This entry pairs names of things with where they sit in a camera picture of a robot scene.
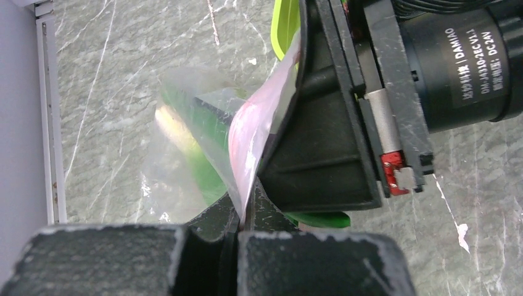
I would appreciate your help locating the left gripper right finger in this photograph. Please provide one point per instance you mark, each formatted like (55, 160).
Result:
(321, 263)

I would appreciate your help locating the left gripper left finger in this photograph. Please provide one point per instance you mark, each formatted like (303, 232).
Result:
(128, 259)

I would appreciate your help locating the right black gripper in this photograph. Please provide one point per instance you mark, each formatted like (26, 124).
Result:
(374, 80)

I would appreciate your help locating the clear zip top bag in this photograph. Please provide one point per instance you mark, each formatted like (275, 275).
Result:
(168, 189)

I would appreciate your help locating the green plastic tray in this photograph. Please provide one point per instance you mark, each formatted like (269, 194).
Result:
(285, 22)

